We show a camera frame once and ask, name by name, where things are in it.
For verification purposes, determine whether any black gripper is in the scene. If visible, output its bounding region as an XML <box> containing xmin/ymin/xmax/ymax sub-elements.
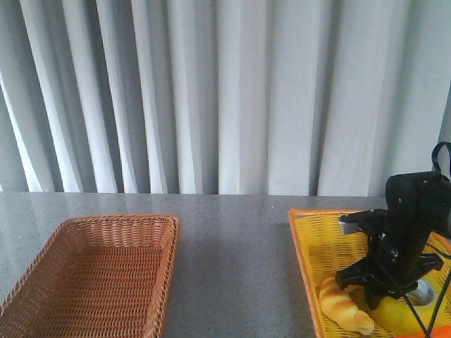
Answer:
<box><xmin>335</xmin><ymin>209</ymin><xmax>434</xmax><ymax>311</ymax></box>

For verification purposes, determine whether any yellow tape roll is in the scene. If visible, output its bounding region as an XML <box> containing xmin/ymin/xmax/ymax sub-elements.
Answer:
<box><xmin>370</xmin><ymin>276</ymin><xmax>442</xmax><ymax>334</ymax></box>

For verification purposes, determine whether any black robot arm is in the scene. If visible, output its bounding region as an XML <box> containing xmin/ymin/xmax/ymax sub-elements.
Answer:
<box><xmin>335</xmin><ymin>171</ymin><xmax>450</xmax><ymax>310</ymax></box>

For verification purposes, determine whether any toy croissant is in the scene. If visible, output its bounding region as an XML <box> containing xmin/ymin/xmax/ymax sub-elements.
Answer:
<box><xmin>319</xmin><ymin>277</ymin><xmax>375</xmax><ymax>335</ymax></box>

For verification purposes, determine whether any yellow orange-rimmed basket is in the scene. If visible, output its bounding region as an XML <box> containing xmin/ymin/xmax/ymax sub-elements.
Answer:
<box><xmin>288</xmin><ymin>209</ymin><xmax>450</xmax><ymax>337</ymax></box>

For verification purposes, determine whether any orange object at edge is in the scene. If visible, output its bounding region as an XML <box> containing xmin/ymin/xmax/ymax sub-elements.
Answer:
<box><xmin>395</xmin><ymin>325</ymin><xmax>451</xmax><ymax>338</ymax></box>

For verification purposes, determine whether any grey pleated curtain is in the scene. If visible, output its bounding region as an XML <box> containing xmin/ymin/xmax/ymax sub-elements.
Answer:
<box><xmin>1</xmin><ymin>1</ymin><xmax>450</xmax><ymax>196</ymax></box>

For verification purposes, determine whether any brown wicker basket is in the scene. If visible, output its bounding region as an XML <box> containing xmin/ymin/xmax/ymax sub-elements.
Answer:
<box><xmin>1</xmin><ymin>215</ymin><xmax>180</xmax><ymax>337</ymax></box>

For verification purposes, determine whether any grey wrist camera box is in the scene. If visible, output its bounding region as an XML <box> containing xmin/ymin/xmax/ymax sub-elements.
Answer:
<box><xmin>338</xmin><ymin>212</ymin><xmax>365</xmax><ymax>235</ymax></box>

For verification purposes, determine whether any black cable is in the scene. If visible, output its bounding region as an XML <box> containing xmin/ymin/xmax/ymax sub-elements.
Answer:
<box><xmin>394</xmin><ymin>141</ymin><xmax>451</xmax><ymax>338</ymax></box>

